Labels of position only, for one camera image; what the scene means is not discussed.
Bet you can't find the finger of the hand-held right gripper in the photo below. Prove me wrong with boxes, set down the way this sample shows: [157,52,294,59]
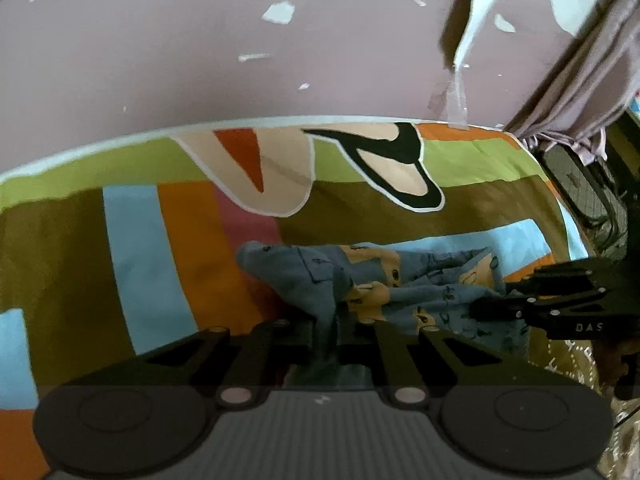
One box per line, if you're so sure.
[468,295,553,323]
[504,259,608,297]

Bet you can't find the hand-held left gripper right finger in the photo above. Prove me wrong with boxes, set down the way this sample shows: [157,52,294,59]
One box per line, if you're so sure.
[340,319,503,406]

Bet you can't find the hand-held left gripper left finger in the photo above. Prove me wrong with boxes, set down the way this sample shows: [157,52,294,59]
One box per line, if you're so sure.
[137,319,321,407]

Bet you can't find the blue printed pants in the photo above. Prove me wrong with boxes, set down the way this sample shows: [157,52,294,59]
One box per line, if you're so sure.
[235,241,532,361]

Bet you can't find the person's right hand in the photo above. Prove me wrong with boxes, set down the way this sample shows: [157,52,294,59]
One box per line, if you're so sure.
[591,339,635,402]

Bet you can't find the dark grey quilted bag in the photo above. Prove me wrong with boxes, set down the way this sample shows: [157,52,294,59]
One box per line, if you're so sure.
[540,142,633,233]

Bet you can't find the colourful printed blanket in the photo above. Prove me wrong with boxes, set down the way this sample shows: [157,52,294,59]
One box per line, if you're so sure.
[0,117,640,480]

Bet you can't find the lilac curtain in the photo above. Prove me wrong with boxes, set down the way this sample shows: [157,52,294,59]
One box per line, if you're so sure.
[502,0,640,166]

